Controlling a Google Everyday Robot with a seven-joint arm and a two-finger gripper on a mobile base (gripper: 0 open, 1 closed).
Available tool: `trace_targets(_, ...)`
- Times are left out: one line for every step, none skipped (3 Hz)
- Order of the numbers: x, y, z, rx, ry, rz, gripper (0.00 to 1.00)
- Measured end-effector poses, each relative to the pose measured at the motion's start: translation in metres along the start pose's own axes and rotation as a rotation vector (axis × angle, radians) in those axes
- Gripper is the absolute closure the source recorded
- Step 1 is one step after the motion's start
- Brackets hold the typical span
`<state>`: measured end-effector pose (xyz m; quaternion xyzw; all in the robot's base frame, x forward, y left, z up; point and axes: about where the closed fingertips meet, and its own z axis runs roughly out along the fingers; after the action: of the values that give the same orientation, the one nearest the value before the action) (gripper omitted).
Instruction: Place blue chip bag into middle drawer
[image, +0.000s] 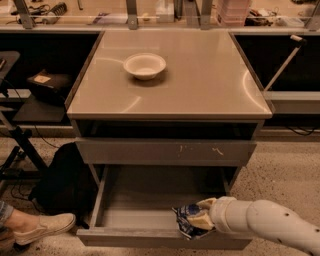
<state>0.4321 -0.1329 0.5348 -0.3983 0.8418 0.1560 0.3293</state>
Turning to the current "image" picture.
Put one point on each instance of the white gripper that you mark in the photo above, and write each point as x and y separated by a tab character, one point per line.
220	213

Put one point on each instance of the blue chip bag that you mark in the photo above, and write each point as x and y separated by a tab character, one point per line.
193	220

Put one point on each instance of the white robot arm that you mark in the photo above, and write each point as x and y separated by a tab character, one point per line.
261	218

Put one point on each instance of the open grey middle drawer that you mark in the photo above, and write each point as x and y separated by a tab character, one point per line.
135	208

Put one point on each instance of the grey drawer cabinet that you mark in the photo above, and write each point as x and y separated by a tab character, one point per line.
206	91

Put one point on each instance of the closed grey top drawer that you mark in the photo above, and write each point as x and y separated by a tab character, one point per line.
166	152

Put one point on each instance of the black backpack on floor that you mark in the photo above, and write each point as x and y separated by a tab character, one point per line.
66	186

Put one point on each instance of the beige slip-on shoe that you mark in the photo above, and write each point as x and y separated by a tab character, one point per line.
47	226

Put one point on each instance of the white paper bowl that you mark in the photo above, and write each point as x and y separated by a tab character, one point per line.
144	66

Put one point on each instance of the person's leg in jeans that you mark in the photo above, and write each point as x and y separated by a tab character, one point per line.
15	220

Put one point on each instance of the black box with label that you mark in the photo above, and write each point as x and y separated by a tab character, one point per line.
50	88

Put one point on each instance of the white leaning stick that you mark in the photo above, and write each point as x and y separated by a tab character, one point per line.
299	42

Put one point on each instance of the black stand legs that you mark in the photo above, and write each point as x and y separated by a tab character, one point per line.
23	149

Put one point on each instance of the pink plastic container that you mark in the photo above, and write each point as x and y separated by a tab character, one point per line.
232	13

